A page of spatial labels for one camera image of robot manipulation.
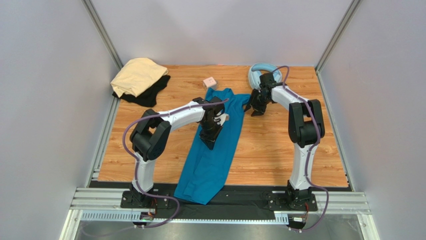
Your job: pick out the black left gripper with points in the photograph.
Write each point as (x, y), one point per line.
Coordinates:
(209, 139)

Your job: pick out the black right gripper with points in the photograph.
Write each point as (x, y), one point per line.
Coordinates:
(257, 104)

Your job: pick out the blue t shirt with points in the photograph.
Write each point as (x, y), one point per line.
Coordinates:
(205, 171)

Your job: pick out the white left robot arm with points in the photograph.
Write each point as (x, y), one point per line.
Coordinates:
(149, 138)

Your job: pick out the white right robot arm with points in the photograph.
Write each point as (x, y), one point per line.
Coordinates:
(305, 130)

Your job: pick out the light blue headphones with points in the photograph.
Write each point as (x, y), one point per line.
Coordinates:
(261, 73)

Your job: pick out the pink cube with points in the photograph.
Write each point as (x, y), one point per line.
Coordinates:
(210, 83)

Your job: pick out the black t shirt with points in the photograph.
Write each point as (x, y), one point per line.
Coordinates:
(149, 97)

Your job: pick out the beige t shirt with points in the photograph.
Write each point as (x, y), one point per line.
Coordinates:
(136, 76)

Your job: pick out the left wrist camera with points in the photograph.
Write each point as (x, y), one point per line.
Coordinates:
(220, 119)

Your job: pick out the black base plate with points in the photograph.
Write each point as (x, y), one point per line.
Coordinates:
(232, 202)

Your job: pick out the aluminium frame rail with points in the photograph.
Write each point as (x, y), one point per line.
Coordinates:
(342, 215)

